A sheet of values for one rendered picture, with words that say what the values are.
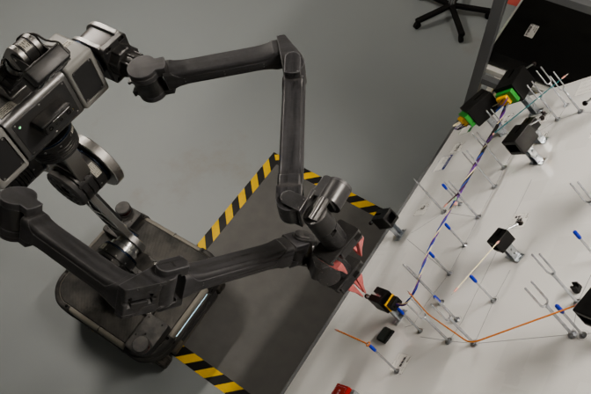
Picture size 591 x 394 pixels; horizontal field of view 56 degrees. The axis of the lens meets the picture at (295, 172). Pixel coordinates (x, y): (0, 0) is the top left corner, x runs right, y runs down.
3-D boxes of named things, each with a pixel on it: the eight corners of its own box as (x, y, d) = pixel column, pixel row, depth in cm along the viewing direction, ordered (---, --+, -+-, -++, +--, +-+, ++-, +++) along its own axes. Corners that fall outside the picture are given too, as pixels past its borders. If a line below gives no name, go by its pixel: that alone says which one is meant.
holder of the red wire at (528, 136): (565, 134, 149) (543, 105, 146) (538, 171, 146) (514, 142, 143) (550, 135, 153) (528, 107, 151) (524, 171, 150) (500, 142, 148)
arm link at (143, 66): (300, 53, 152) (296, 25, 143) (309, 91, 145) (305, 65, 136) (139, 83, 152) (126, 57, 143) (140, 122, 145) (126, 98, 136)
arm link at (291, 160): (285, 80, 148) (280, 51, 138) (308, 79, 147) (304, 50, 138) (279, 228, 126) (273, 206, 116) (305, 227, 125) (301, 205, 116)
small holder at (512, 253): (540, 236, 126) (522, 215, 124) (515, 266, 125) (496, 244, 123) (527, 232, 130) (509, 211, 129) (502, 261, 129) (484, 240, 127)
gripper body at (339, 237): (362, 233, 125) (349, 214, 120) (333, 268, 122) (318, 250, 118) (343, 222, 130) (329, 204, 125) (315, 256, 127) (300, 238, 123)
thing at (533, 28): (484, 63, 194) (488, 48, 189) (522, 4, 210) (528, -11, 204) (580, 99, 183) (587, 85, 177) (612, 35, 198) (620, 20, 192)
